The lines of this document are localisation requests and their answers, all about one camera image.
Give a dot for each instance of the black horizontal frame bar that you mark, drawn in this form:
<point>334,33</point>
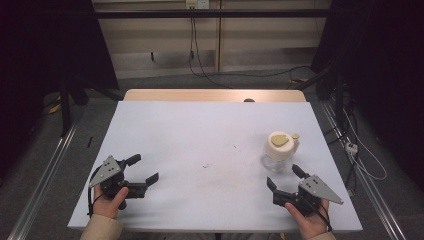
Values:
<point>213,13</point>

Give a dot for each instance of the person's left hand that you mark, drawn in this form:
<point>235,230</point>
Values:
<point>105,206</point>

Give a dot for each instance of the black curtain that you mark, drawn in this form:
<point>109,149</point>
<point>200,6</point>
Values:
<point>383,66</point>
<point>43,50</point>

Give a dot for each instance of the white wall socket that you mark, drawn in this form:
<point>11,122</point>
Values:
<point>197,3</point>

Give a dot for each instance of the clear jar with cream lid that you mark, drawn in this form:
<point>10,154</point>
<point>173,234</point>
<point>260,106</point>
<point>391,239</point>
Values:
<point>281,150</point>

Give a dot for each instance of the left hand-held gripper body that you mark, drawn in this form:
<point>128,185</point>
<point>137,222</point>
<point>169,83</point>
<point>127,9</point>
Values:
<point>106,170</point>

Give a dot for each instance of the white power plug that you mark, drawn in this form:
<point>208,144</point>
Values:
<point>351,148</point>

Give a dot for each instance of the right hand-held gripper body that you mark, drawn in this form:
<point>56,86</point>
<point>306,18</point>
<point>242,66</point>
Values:
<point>318,190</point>

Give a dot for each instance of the white table cover board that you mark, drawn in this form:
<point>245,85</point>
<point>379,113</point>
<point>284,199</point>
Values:
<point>200,133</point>

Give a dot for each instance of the small dark table knob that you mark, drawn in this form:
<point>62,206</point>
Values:
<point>249,100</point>

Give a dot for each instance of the person's right hand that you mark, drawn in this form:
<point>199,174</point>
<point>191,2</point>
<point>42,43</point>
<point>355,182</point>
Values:
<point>313,225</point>

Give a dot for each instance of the metal floor rail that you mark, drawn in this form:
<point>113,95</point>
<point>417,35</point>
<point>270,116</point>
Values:
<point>373,193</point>
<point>43,173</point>

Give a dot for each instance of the black metal stand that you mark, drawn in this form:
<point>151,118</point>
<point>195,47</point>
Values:
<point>65,106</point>

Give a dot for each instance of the wooden table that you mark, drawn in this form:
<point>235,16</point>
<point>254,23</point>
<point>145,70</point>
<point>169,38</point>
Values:
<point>200,95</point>

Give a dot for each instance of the yellow floor tape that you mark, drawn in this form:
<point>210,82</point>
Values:
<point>55,108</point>

